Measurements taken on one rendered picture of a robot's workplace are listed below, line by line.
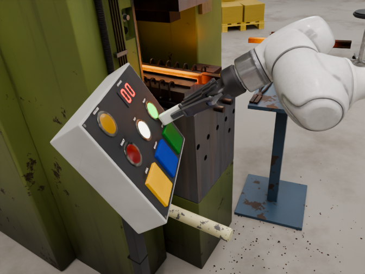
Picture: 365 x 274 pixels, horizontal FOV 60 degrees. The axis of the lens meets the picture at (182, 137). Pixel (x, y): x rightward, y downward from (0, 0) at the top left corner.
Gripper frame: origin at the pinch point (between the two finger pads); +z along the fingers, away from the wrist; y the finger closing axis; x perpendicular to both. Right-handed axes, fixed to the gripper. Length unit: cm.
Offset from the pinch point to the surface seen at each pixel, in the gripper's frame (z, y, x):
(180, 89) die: 7.8, 38.6, -6.8
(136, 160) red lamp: 3.8, -21.0, 2.5
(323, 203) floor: -12, 83, -132
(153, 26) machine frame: 16, 83, 14
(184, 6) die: -10.1, 38.4, 17.5
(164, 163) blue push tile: 3.4, -13.2, -5.2
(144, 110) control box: 4.1, -3.3, 5.9
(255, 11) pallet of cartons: -16, 536, -98
